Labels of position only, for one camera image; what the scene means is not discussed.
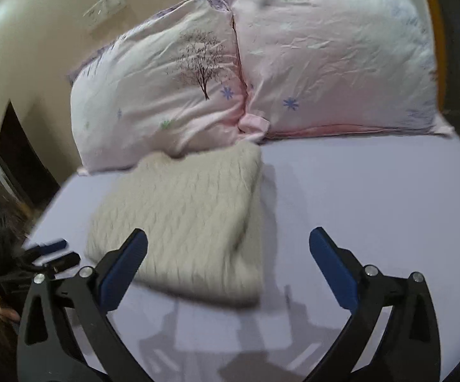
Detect beige cable knit sweater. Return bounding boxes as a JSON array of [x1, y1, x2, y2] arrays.
[[85, 141, 264, 305]]

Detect pink floral pillow left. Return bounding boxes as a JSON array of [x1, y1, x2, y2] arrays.
[[70, 0, 268, 173]]

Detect pink floral pillow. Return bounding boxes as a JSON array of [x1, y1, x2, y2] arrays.
[[224, 0, 453, 137], [70, 0, 268, 173]]

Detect pink floral pillow right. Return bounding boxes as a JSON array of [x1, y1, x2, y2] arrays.
[[224, 0, 453, 137]]

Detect white wall socket panel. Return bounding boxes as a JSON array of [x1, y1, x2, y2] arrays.
[[82, 0, 127, 28]]

